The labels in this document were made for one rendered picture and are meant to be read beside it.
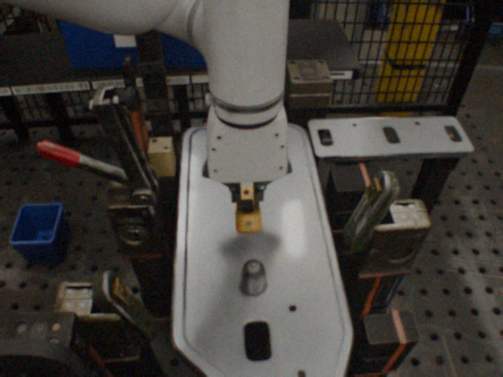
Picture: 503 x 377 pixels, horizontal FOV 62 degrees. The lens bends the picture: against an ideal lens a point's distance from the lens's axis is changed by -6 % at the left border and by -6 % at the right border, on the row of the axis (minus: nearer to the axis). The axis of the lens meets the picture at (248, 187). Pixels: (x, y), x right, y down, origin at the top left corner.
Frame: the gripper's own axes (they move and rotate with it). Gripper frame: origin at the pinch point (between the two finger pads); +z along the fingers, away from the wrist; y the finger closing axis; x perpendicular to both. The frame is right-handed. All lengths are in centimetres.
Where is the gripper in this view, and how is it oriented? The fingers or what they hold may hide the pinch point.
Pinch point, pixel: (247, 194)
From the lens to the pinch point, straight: 62.8
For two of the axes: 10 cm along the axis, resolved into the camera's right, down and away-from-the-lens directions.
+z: 0.0, 6.8, 7.4
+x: -0.6, -7.4, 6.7
